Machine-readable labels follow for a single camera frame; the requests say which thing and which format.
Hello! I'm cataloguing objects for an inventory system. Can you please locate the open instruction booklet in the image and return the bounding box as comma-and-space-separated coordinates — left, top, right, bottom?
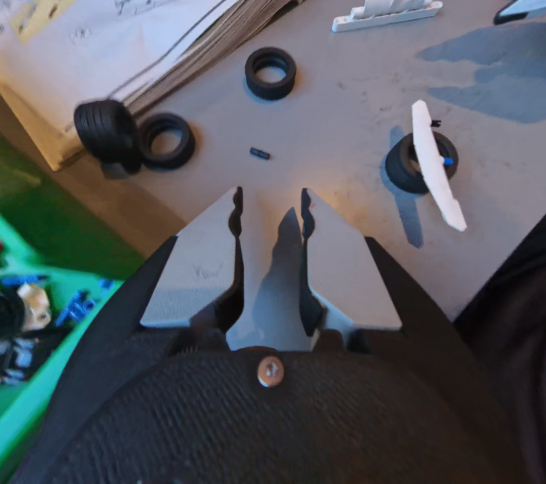
0, 0, 384, 171

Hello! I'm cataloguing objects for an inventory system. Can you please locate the green plastic bin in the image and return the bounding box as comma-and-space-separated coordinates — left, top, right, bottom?
0, 134, 146, 484

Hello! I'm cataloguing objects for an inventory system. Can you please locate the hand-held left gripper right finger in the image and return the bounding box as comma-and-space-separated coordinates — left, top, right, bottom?
299, 188, 403, 337

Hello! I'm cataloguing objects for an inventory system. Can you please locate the small tan toy piece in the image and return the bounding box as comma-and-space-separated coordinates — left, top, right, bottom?
17, 283, 53, 331

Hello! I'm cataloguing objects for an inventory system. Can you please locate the long white pointed panel piece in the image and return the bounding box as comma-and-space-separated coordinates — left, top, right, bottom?
411, 99, 468, 232

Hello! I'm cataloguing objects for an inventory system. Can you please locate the heap of small toy parts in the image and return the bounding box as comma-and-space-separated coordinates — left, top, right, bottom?
0, 273, 116, 387

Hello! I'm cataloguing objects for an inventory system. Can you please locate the grey desk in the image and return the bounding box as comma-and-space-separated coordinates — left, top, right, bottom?
0, 0, 546, 323

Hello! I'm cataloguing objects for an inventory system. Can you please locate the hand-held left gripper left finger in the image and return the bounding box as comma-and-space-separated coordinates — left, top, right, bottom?
140, 187, 245, 333

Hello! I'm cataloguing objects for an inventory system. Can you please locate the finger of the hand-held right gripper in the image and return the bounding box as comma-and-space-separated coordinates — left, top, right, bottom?
494, 0, 546, 25

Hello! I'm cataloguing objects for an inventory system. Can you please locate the black rubber toy tyre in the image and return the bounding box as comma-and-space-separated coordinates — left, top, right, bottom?
244, 47, 298, 102
74, 99, 143, 175
385, 132, 460, 196
140, 112, 197, 171

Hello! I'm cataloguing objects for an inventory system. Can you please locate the person's black garment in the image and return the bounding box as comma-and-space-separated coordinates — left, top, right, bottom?
454, 215, 546, 484

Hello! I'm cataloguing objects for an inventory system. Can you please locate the white beam with cylinders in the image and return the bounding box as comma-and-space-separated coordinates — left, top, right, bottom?
331, 0, 444, 34

